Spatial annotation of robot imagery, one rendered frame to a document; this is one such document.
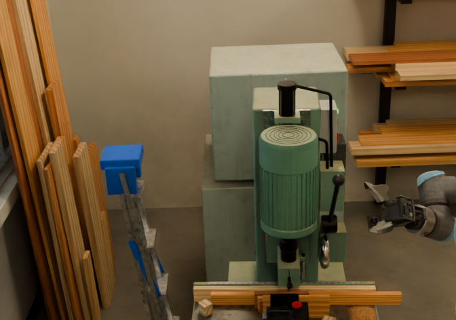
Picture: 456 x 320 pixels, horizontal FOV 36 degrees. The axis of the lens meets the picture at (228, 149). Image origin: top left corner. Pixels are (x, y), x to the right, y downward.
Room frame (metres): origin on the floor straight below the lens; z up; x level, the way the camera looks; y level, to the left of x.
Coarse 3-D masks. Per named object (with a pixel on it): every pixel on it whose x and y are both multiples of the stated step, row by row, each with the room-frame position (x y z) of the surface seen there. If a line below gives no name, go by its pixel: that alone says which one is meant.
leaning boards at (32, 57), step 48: (0, 0) 3.00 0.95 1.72; (0, 48) 2.89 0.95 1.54; (48, 48) 3.57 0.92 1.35; (0, 96) 2.84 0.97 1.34; (48, 96) 3.27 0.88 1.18; (48, 144) 3.08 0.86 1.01; (48, 192) 2.85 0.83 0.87; (96, 192) 3.46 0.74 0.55; (48, 240) 2.91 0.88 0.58; (96, 240) 3.15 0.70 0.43; (48, 288) 2.86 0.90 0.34
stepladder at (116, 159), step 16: (112, 160) 2.54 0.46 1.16; (128, 160) 2.53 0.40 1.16; (112, 176) 2.52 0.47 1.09; (128, 176) 2.52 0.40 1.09; (112, 192) 2.52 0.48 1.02; (128, 192) 2.51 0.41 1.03; (128, 208) 2.51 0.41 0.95; (144, 208) 2.69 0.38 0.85; (128, 224) 2.52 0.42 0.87; (144, 224) 2.66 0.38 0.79; (144, 240) 2.53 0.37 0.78; (144, 256) 2.50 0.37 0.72; (144, 272) 2.51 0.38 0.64; (160, 272) 2.67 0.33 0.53; (144, 288) 2.51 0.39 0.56; (160, 288) 2.58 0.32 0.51; (144, 304) 2.51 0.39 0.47; (160, 304) 2.52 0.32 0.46
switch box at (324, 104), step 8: (320, 104) 2.21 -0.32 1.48; (328, 104) 2.21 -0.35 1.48; (328, 112) 2.16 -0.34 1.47; (336, 112) 2.16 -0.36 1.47; (328, 120) 2.16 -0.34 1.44; (336, 120) 2.16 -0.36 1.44; (328, 128) 2.16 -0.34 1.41; (336, 128) 2.16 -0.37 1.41; (328, 136) 2.16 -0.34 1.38; (336, 136) 2.16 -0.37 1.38; (320, 144) 2.16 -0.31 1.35; (328, 144) 2.16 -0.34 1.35; (336, 144) 2.16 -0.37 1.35; (320, 152) 2.16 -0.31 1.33; (328, 152) 2.16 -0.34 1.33
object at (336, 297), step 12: (216, 300) 1.91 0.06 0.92; (228, 300) 1.90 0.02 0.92; (240, 300) 1.90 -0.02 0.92; (252, 300) 1.90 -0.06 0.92; (336, 300) 1.88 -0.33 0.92; (348, 300) 1.88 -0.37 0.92; (360, 300) 1.88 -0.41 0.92; (372, 300) 1.87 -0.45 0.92; (384, 300) 1.87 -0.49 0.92; (396, 300) 1.87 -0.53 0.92
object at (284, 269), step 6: (282, 264) 1.87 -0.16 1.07; (288, 264) 1.87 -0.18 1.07; (294, 264) 1.87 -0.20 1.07; (282, 270) 1.85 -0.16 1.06; (288, 270) 1.85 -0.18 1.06; (294, 270) 1.85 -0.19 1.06; (300, 270) 1.85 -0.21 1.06; (282, 276) 1.85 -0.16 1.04; (288, 276) 1.85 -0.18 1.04; (294, 276) 1.85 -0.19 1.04; (300, 276) 1.87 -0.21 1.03; (282, 282) 1.85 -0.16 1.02; (294, 282) 1.85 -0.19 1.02
